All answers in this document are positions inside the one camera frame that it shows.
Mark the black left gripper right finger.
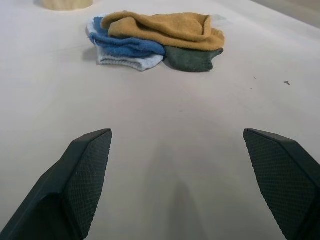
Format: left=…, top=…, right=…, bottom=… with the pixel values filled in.
left=243, top=128, right=320, bottom=240

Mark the dark green sock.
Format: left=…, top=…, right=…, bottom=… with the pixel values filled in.
left=163, top=46, right=225, bottom=74

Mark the blue cloth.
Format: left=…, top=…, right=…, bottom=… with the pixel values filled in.
left=86, top=12, right=165, bottom=73

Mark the beige packing tape roll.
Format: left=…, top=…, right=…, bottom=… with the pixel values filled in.
left=39, top=0, right=95, bottom=12

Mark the mustard yellow sock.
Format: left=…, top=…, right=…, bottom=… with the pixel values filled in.
left=101, top=11, right=226, bottom=51

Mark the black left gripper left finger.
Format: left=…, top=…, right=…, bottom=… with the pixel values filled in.
left=0, top=128, right=113, bottom=240

